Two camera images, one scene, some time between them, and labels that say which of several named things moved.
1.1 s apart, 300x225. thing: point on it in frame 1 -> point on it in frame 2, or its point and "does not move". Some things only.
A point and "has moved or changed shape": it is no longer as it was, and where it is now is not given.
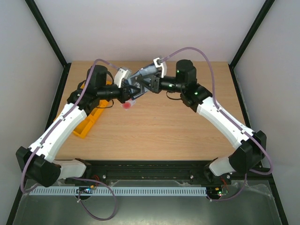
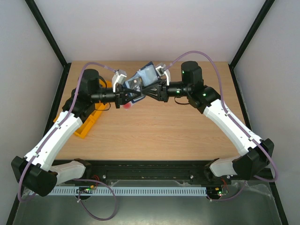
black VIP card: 138,86 has moved or changed shape
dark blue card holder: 149,70 does not move
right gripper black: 154,84 -> 164,92
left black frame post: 40,19 does not move
